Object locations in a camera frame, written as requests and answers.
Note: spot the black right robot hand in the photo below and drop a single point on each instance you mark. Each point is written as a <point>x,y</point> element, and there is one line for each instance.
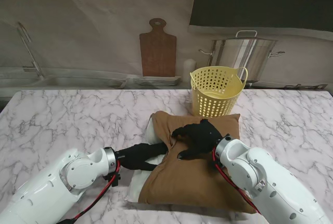
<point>204,138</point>

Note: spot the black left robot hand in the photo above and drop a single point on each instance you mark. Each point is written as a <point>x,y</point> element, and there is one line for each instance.
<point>140,156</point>

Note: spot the white pillow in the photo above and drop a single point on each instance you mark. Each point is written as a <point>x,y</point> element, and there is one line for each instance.
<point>138,185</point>

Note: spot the brown pillowcase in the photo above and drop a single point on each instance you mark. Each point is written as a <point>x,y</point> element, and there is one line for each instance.
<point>187,179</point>

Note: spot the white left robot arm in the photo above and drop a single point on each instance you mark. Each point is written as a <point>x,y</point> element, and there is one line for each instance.
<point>57,182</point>

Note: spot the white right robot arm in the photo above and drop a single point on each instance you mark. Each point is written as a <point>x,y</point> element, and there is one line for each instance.
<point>273,182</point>

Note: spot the yellow perforated laundry basket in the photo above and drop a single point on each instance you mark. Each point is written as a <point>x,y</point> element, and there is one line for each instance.
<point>216,96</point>

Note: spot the stack of white plates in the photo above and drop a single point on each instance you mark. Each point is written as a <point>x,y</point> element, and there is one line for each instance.
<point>156,80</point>

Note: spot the large steel stock pot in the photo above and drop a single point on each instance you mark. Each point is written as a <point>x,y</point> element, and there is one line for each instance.
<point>242,57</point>

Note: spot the brown wooden cutting board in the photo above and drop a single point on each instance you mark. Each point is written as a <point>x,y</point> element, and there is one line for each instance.
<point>158,52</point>

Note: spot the chrome kitchen faucet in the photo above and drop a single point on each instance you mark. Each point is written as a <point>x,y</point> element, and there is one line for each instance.
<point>28,47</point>

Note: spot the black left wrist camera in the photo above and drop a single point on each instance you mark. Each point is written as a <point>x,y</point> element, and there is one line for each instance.
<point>114,179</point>

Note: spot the dark wall panel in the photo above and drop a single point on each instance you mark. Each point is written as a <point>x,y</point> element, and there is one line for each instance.
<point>260,0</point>

